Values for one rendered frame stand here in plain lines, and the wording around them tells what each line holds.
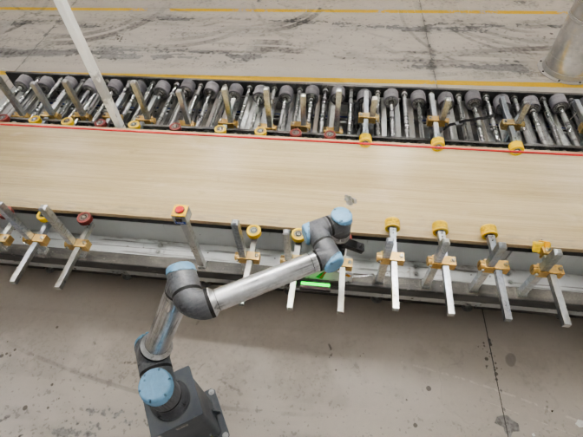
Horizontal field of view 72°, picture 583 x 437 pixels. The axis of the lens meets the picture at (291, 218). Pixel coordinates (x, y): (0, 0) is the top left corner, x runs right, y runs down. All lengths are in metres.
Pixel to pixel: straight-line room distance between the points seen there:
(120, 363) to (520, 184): 2.78
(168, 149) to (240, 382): 1.59
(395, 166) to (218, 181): 1.09
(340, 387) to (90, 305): 1.90
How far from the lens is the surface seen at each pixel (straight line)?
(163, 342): 1.96
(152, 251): 2.68
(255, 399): 2.81
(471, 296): 2.42
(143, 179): 2.69
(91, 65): 2.91
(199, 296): 1.55
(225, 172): 2.57
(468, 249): 2.46
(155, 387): 2.03
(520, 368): 3.15
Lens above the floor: 2.72
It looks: 53 degrees down
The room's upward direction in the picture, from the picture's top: 4 degrees counter-clockwise
